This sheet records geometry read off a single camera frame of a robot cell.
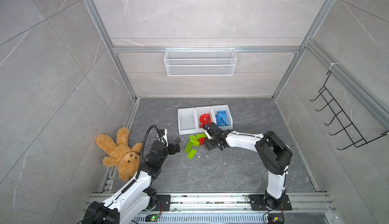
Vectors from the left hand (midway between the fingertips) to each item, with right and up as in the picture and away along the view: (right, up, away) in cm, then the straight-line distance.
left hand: (171, 135), depth 84 cm
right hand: (+22, -5, +12) cm, 26 cm away
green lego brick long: (+13, -6, +8) cm, 16 cm away
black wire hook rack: (+78, +3, -26) cm, 82 cm away
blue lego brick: (+31, +11, +21) cm, 39 cm away
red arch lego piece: (+20, +8, +20) cm, 30 cm away
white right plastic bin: (+27, +15, +25) cm, 40 cm away
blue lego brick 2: (+31, +7, +16) cm, 36 cm away
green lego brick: (+9, -9, +8) cm, 15 cm away
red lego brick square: (+17, -4, +6) cm, 19 cm away
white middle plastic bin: (+17, +14, +23) cm, 31 cm away
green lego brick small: (+11, -12, +5) cm, 17 cm away
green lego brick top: (+17, -2, +11) cm, 20 cm away
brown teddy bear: (-23, -11, -7) cm, 26 cm away
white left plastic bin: (+8, +7, +20) cm, 22 cm away
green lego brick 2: (+12, -3, +12) cm, 17 cm away
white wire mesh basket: (+16, +47, +16) cm, 53 cm away
